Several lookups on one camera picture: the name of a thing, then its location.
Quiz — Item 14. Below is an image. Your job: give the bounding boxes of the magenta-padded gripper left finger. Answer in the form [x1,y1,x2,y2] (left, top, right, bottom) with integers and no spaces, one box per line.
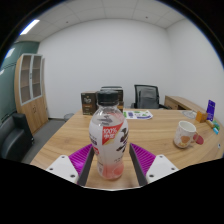
[45,143,95,188]

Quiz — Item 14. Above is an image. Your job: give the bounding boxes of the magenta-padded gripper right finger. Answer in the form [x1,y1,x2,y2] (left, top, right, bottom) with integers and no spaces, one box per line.
[128,142,180,187]

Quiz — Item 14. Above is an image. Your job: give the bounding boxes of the clear black-capped drink bottle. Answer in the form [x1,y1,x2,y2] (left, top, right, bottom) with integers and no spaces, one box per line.
[88,89,130,181]

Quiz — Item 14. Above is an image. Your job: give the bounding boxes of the cream mug with orange print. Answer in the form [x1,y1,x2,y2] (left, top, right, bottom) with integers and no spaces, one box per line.
[173,120,199,149]

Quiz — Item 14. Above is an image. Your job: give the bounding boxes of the flat round red coaster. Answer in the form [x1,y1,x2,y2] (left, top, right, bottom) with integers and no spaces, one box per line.
[193,133,205,145]

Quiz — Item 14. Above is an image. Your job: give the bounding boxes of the grey waste bin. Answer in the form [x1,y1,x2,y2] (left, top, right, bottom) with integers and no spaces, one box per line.
[63,112,75,122]

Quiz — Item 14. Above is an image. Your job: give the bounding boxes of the black leather sofa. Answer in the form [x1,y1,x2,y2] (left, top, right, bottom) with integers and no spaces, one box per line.
[0,112,35,159]

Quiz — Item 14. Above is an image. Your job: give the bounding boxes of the white printed leaflet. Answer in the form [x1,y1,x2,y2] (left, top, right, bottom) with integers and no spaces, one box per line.
[122,109,154,120]

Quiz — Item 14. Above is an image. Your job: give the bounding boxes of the round white printed mat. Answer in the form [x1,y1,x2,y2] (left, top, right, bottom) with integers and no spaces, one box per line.
[181,110,198,120]

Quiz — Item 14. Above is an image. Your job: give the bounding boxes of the small yellow box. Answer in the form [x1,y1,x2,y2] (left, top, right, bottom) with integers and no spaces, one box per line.
[205,119,216,130]

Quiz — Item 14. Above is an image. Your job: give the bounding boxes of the wooden side desk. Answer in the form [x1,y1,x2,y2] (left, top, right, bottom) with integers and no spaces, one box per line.
[164,95,208,114]

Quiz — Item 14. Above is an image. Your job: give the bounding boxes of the wooden glass-door shelf cabinet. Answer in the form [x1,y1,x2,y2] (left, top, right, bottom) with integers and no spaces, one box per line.
[13,53,49,135]

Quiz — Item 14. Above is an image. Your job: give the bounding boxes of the dark brown carton box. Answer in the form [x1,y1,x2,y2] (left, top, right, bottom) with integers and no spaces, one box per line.
[80,91,98,116]

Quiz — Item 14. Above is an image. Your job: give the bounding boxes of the black mesh office chair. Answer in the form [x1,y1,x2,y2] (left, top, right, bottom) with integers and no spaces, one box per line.
[130,84,171,110]

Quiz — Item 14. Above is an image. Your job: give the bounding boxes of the purple product box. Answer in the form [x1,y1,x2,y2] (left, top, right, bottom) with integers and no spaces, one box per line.
[205,99,217,122]

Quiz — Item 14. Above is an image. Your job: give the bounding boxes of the dark grey office chair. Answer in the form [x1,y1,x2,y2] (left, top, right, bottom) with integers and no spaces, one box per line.
[99,85,124,92]

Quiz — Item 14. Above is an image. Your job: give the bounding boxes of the ceiling light panel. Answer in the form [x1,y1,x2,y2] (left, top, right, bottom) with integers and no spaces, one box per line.
[19,18,41,36]

